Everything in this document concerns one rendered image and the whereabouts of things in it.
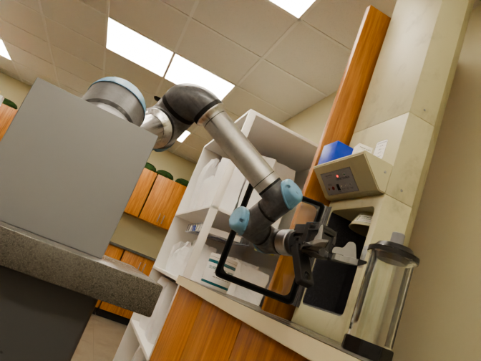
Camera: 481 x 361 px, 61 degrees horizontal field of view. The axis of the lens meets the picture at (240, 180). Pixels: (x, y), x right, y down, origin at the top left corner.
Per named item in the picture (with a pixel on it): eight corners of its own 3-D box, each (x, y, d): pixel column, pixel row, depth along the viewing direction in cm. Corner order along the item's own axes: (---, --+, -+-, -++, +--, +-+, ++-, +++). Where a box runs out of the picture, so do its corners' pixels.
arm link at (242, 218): (252, 192, 117) (278, 211, 122) (225, 215, 122) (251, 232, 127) (254, 210, 111) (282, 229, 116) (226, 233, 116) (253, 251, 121)
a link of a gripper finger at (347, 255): (371, 244, 105) (335, 236, 108) (366, 267, 103) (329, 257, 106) (371, 248, 108) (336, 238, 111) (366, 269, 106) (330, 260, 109)
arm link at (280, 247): (270, 250, 117) (290, 259, 121) (281, 251, 113) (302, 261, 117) (278, 225, 119) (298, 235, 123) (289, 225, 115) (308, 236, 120)
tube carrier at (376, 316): (404, 365, 83) (429, 264, 88) (372, 354, 78) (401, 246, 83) (361, 348, 92) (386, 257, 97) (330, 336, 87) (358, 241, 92)
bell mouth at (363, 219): (377, 243, 153) (381, 229, 155) (411, 243, 137) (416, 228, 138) (338, 224, 149) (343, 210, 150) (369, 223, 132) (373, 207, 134)
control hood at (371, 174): (330, 201, 159) (337, 177, 162) (385, 193, 129) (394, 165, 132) (305, 189, 157) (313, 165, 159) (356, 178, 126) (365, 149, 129)
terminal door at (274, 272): (292, 306, 147) (326, 203, 157) (212, 275, 151) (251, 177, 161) (291, 306, 148) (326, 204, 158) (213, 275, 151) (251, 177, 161)
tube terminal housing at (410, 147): (346, 343, 154) (400, 160, 173) (408, 369, 124) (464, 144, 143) (290, 321, 148) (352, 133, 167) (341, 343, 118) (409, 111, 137)
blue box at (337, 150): (338, 177, 161) (344, 156, 163) (353, 173, 151) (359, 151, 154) (316, 166, 158) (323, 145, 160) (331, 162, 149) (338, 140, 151)
